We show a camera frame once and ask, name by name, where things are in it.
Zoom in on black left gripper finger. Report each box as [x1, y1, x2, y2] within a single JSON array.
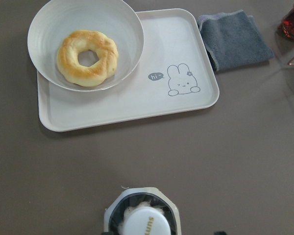
[[214, 231, 226, 235]]

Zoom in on oolong tea bottle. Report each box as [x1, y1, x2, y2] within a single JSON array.
[[102, 187, 182, 235]]

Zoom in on beige bunny tray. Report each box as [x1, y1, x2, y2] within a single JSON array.
[[37, 8, 219, 132]]

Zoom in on grey folded cloth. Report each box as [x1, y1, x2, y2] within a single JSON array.
[[197, 10, 274, 71]]

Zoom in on white round plate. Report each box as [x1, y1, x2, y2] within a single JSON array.
[[27, 0, 144, 92]]

